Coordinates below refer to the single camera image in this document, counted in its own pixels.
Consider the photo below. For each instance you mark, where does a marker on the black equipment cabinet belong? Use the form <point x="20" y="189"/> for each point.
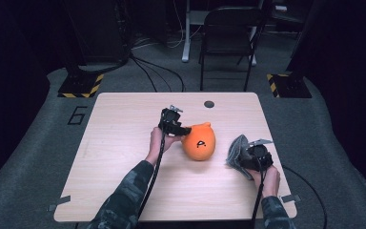
<point x="98" y="28"/>

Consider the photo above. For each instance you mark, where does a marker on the orange plush toy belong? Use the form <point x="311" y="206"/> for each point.
<point x="198" y="143"/>

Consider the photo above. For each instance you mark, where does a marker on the person's left hand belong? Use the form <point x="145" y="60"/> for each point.
<point x="158" y="143"/>

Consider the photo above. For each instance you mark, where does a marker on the white desk leg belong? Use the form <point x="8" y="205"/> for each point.
<point x="187" y="31"/>

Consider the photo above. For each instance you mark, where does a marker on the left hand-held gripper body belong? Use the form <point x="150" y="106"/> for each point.
<point x="170" y="119"/>

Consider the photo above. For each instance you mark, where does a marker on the person's right hand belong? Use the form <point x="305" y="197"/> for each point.
<point x="268" y="183"/>

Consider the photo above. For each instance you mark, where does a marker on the grey knitted hat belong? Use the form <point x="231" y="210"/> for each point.
<point x="235" y="152"/>

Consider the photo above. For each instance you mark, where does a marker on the hazard-striped black base plate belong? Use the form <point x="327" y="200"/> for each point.
<point x="292" y="86"/>
<point x="79" y="86"/>

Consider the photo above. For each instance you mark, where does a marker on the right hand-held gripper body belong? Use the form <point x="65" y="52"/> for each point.
<point x="259" y="156"/>

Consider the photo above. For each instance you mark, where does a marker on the grey round table grommet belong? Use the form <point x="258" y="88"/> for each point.
<point x="209" y="104"/>

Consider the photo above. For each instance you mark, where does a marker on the grey tape piece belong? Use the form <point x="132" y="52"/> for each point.
<point x="290" y="198"/>
<point x="60" y="201"/>

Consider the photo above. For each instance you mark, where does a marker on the black folding chair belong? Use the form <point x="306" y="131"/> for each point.
<point x="227" y="31"/>

